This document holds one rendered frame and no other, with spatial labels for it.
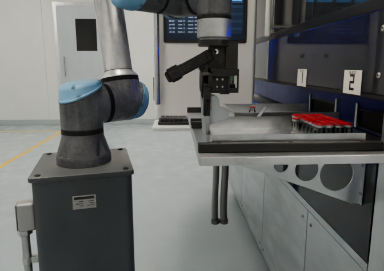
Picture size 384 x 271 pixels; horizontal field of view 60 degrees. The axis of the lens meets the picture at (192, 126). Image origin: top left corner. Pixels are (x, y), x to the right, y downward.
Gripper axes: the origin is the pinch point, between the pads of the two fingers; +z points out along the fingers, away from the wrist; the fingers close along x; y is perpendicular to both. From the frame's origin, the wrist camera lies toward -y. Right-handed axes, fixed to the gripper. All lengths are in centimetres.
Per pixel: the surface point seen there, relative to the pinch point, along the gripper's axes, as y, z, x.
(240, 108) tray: 19, 2, 54
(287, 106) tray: 38, 1, 53
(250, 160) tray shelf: 8.5, 4.6, -11.0
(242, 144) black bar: 7.2, 1.8, -8.2
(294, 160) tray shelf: 17.5, 4.7, -11.1
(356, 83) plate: 37.9, -10.1, 4.4
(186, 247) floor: -1, 92, 107
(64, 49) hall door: -200, -44, 543
